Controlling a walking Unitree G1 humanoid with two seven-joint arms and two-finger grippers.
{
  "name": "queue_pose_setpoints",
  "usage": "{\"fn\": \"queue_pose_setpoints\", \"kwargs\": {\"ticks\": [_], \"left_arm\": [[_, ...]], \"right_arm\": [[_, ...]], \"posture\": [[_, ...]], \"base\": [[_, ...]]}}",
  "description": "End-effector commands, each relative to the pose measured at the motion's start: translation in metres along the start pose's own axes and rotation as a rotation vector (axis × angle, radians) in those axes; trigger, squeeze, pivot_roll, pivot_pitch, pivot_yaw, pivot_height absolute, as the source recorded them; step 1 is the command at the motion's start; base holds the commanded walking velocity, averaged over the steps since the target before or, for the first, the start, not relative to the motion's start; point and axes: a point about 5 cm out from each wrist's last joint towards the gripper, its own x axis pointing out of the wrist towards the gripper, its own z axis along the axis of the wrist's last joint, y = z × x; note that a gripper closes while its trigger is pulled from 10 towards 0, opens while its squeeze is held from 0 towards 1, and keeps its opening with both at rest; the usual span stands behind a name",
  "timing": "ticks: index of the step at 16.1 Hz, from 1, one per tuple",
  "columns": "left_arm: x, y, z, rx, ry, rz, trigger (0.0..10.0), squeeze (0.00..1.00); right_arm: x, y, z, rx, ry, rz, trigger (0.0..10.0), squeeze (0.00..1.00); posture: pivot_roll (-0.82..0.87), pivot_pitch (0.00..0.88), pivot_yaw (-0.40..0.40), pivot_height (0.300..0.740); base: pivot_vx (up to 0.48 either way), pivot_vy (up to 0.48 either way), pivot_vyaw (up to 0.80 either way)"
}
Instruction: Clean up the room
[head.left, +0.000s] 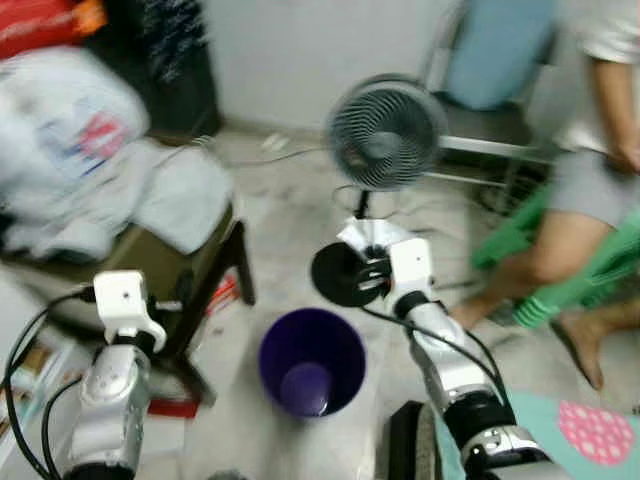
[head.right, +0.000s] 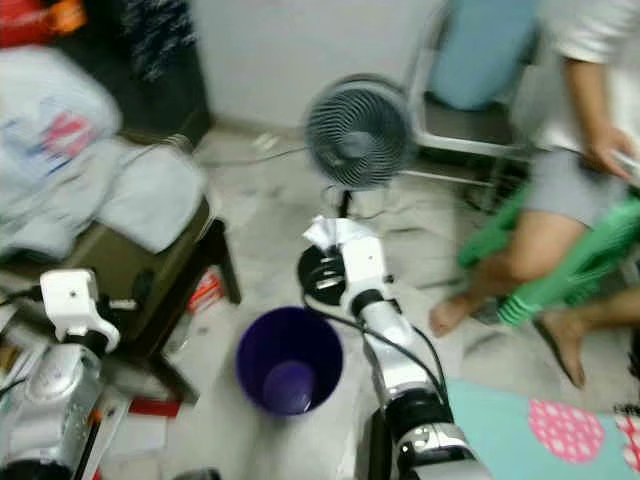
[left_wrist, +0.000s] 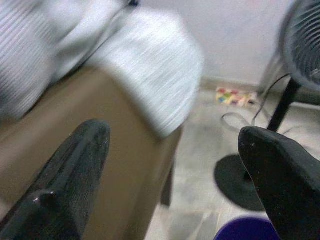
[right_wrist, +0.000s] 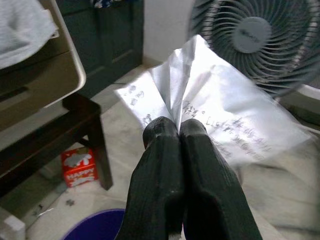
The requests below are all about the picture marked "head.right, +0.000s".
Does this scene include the red bag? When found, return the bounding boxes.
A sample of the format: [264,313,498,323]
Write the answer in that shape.
[0,0,89,49]

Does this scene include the olive brown wooden chair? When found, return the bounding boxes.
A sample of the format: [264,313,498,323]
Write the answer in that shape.
[0,200,241,406]

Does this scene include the plain light grey garment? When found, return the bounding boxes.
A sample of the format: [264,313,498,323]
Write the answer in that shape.
[95,145,211,256]

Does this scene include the black spotted garment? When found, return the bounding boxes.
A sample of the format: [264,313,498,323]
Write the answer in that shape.
[120,0,196,81]

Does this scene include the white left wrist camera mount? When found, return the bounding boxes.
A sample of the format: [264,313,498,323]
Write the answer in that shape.
[40,268,121,353]

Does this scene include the purple plastic waste bin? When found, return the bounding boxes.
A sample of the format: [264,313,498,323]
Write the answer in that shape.
[236,305,345,418]

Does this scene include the flat red book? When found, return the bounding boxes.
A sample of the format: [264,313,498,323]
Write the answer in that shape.
[130,397,183,419]

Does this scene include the white garment red blue print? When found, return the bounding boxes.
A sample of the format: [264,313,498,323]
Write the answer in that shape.
[0,45,121,251]

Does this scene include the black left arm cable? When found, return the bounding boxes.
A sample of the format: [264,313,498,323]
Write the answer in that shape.
[0,285,46,401]

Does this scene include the metal chair blue backrest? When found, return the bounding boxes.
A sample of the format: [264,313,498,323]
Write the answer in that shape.
[405,0,541,191]

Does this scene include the white paper wrapper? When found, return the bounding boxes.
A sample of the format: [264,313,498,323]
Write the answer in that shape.
[305,215,376,251]

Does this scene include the grey desk fan black base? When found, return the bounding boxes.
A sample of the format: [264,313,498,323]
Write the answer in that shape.
[297,75,419,306]

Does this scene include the teal blanket colourful dotted shapes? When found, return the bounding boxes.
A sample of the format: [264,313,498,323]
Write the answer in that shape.
[445,380,640,480]

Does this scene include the person's hand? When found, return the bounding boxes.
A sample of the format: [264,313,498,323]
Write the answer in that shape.
[585,125,640,186]

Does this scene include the green plastic stool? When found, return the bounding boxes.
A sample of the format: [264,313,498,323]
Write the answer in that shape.
[458,185,640,329]

